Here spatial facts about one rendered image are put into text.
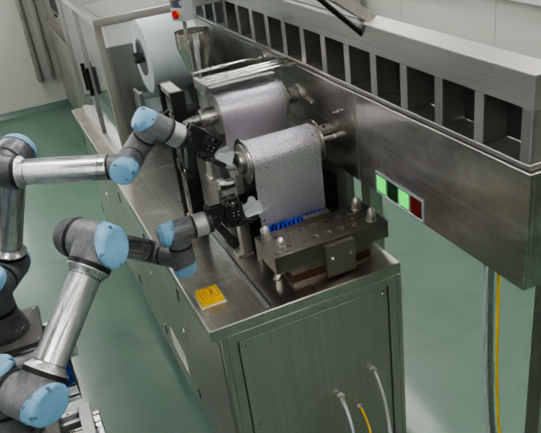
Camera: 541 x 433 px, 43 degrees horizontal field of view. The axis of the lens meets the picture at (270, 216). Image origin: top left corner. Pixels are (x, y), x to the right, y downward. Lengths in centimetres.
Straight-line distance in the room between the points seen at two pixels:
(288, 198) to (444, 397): 125
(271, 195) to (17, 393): 96
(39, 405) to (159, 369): 165
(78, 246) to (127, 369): 168
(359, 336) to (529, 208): 91
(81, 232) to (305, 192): 78
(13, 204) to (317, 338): 105
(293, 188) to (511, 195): 84
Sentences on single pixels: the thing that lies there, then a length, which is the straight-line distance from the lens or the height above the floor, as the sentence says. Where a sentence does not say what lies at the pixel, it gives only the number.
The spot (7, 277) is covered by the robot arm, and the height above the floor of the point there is 101.
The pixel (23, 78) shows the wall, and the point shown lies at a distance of 761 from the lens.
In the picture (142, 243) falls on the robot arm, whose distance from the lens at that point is 215.
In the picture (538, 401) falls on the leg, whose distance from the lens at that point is 213.
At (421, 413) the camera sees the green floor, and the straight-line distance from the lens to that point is 299.
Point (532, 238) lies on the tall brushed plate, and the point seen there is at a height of 128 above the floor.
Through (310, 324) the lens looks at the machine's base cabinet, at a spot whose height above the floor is 79.
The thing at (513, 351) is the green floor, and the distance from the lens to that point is 331.
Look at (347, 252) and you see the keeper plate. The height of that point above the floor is 98.
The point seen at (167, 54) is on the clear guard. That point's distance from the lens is 304.
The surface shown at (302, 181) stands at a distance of 222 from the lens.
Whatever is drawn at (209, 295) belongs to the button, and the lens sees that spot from 213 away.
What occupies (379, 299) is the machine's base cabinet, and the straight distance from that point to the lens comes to 225.
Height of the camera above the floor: 210
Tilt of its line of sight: 28 degrees down
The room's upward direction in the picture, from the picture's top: 8 degrees counter-clockwise
